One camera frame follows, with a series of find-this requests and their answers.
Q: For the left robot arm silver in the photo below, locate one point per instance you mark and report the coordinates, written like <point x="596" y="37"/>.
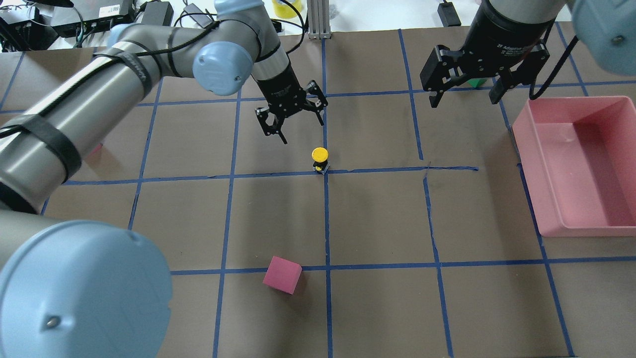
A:
<point x="88" y="289"/>

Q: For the pink cube far side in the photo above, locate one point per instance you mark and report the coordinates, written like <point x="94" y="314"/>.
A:
<point x="283" y="275"/>

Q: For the aluminium frame post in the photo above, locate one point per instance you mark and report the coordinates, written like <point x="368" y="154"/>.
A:
<point x="318" y="19"/>

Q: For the pink cube near centre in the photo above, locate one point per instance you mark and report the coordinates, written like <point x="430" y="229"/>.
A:
<point x="95" y="152"/>

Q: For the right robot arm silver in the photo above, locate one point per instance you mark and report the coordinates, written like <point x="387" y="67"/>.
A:
<point x="605" y="27"/>

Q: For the yellow tape roll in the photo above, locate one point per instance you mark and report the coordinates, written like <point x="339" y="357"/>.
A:
<point x="287" y="9"/>

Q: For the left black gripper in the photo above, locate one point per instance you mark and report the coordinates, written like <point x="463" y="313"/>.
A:
<point x="279" y="85"/>

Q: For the yellow black push button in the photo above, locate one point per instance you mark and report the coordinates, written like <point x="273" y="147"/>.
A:
<point x="320" y="156"/>

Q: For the black power brick small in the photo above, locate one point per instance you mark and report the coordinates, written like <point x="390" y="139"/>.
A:
<point x="448" y="14"/>

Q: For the black power adapter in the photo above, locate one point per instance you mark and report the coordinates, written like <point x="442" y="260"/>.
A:
<point x="156" y="12"/>

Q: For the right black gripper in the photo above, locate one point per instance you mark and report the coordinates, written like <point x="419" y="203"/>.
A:
<point x="507" y="30"/>

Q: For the pink plastic bin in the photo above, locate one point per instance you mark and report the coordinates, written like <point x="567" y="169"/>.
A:
<point x="578" y="156"/>

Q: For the pink cube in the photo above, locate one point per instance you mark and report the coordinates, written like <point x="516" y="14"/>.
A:
<point x="283" y="275"/>
<point x="95" y="152"/>

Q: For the green cube near bin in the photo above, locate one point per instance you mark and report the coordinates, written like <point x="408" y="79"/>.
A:
<point x="476" y="83"/>

